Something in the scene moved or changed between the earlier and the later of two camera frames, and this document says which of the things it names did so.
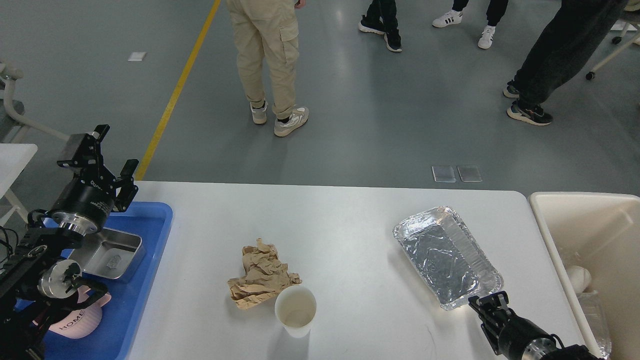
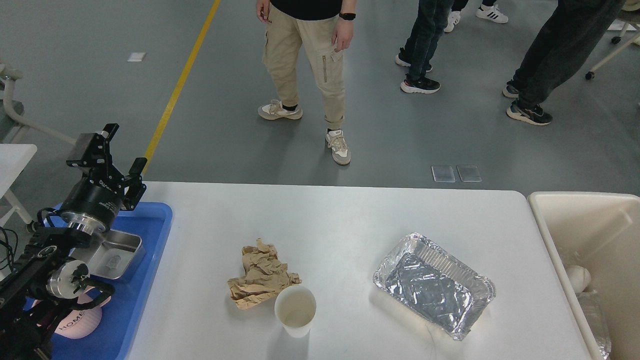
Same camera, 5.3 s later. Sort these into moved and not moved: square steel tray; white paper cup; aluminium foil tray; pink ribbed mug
Moved: aluminium foil tray
Not moved: pink ribbed mug; square steel tray; white paper cup
